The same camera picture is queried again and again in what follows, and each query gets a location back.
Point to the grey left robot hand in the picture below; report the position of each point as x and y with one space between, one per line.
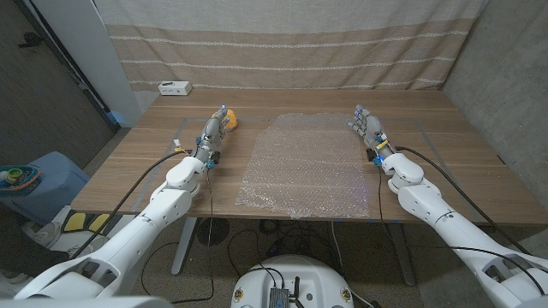
212 134

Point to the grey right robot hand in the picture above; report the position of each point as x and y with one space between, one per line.
371 126

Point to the clear bubble wrap sheet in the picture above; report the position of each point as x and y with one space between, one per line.
304 167

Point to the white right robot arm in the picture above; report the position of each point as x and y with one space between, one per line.
449 222

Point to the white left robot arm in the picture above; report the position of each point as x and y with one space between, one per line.
141 231

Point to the yellow dimpled ball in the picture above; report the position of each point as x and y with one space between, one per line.
231 119

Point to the white power strip box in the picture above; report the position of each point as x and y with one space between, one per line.
174 88

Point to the beige striped cloth mat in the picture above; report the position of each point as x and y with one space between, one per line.
278 55

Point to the white partition panel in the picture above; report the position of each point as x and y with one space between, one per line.
85 51

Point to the yellow black padded object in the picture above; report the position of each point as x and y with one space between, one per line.
76 221

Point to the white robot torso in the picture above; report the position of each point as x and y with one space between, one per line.
317 278

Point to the black door strip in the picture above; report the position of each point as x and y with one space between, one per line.
68 57

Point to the blue plastic bin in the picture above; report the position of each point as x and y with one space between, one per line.
55 192

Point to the black antenna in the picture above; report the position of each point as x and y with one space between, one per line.
296 288

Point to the grey finned module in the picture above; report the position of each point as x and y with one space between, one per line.
276 298

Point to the blue orange bowl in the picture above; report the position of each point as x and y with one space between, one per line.
25 181

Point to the grey white sneaker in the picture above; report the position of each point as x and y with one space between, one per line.
43 234

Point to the green tape roll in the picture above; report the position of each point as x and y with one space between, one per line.
14 174

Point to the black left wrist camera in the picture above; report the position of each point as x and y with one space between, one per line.
215 157

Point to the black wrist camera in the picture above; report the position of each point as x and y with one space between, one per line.
215 157
370 154

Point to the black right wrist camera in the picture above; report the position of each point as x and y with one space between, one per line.
370 154

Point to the black wall hook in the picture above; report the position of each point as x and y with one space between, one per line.
29 39

